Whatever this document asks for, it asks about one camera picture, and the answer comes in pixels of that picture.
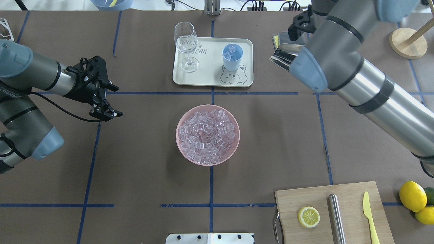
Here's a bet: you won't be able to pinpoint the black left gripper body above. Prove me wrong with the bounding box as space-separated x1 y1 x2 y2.
64 56 119 102

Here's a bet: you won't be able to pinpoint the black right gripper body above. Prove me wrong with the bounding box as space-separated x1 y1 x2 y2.
288 6 316 41

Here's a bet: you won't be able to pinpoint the metal ice scoop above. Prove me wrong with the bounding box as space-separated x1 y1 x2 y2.
269 43 304 72

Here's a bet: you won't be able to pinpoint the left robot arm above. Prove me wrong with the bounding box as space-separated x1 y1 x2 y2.
0 39 123 173

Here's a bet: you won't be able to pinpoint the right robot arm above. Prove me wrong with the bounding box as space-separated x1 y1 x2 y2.
289 0 434 177

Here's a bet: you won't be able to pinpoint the blue plastic cup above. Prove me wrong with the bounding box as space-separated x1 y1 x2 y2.
222 43 244 71

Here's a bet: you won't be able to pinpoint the ice cubes in cup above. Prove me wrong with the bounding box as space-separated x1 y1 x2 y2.
222 44 243 61

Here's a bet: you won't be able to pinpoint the clear ice cubes pile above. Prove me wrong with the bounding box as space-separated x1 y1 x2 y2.
179 109 236 165

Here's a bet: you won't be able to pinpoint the blue bowl with fork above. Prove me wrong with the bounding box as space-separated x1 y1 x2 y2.
90 0 133 11

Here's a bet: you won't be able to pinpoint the cream bear tray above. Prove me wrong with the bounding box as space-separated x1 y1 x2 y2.
172 37 254 87

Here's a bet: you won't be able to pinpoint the clear wine glass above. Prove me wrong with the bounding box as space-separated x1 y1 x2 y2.
174 21 199 73

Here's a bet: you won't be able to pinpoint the pink bowl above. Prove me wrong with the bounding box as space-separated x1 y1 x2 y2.
176 104 240 166

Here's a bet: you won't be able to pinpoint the wooden paper towel stand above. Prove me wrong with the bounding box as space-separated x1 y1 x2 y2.
389 18 434 59

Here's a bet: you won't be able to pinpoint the lemon half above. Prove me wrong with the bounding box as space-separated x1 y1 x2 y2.
297 206 320 228

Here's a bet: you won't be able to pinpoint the whole yellow lemon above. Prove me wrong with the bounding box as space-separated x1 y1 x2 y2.
399 181 427 213

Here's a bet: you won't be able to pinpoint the steel cylinder rod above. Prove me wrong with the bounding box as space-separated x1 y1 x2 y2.
328 194 346 244

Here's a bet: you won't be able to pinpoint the wooden cutting board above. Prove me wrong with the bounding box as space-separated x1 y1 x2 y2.
275 182 395 244

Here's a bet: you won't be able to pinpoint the green lime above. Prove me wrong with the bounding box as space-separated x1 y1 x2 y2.
424 187 434 206

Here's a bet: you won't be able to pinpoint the yellow plastic knife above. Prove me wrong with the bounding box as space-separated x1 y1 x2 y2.
362 191 380 244

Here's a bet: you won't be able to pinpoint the aluminium frame post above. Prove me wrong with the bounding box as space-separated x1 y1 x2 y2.
204 0 221 16

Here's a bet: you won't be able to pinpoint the white wire cup rack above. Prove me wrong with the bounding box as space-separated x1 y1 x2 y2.
0 18 15 42

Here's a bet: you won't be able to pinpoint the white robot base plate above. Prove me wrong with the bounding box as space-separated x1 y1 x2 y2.
165 232 255 244

